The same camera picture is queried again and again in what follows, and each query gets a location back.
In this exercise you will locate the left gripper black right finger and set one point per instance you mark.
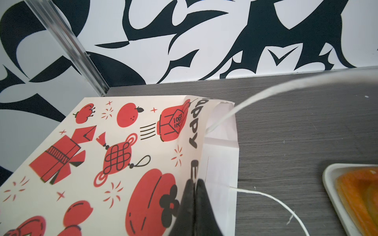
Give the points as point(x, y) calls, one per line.
point(205, 221)

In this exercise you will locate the red white paper bag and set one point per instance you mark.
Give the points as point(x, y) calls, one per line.
point(119, 167)

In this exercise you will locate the white plastic tray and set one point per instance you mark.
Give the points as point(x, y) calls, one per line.
point(330, 175)

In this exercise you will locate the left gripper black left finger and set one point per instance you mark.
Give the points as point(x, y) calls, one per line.
point(185, 220)

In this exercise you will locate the aluminium frame post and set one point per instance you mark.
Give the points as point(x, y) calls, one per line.
point(54, 22)

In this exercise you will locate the orange fake croissant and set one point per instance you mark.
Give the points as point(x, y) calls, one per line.
point(358, 191)

